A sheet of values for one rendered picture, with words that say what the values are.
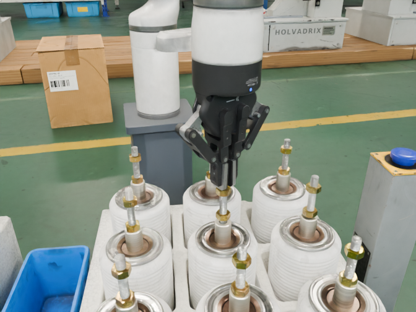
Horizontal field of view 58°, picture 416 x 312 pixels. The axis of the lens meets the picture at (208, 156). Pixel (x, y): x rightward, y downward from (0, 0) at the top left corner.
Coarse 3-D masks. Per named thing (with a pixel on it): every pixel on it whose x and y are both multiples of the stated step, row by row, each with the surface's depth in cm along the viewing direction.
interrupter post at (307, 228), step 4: (304, 216) 51; (316, 216) 51; (300, 220) 52; (304, 220) 51; (308, 220) 50; (312, 220) 50; (316, 220) 51; (300, 224) 52; (304, 224) 51; (308, 224) 51; (312, 224) 51; (300, 228) 52; (304, 228) 51; (308, 228) 51; (312, 228) 51; (300, 232) 52; (304, 232) 52; (308, 232) 51; (312, 232) 51; (304, 236) 52; (308, 236) 52; (312, 236) 52
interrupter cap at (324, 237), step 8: (296, 216) 56; (280, 224) 54; (288, 224) 54; (296, 224) 54; (320, 224) 54; (280, 232) 52; (288, 232) 52; (296, 232) 53; (320, 232) 53; (328, 232) 53; (288, 240) 51; (296, 240) 51; (304, 240) 51; (312, 240) 51; (320, 240) 51; (328, 240) 51; (296, 248) 50; (304, 248) 49; (312, 248) 49; (320, 248) 49; (328, 248) 50
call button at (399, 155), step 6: (396, 150) 58; (402, 150) 58; (408, 150) 58; (390, 156) 58; (396, 156) 57; (402, 156) 56; (408, 156) 56; (414, 156) 56; (396, 162) 57; (402, 162) 56; (408, 162) 56; (414, 162) 56
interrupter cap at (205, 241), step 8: (208, 224) 54; (232, 224) 54; (200, 232) 52; (208, 232) 53; (232, 232) 53; (240, 232) 52; (248, 232) 52; (200, 240) 51; (208, 240) 51; (232, 240) 51; (240, 240) 51; (248, 240) 51; (200, 248) 50; (208, 248) 50; (216, 248) 50; (224, 248) 50; (232, 248) 49; (216, 256) 48; (224, 256) 48
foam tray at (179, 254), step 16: (176, 208) 70; (176, 224) 66; (240, 224) 66; (96, 240) 62; (176, 240) 62; (96, 256) 59; (176, 256) 59; (96, 272) 56; (176, 272) 56; (256, 272) 56; (336, 272) 56; (96, 288) 53; (176, 288) 53; (96, 304) 51; (176, 304) 51; (288, 304) 51
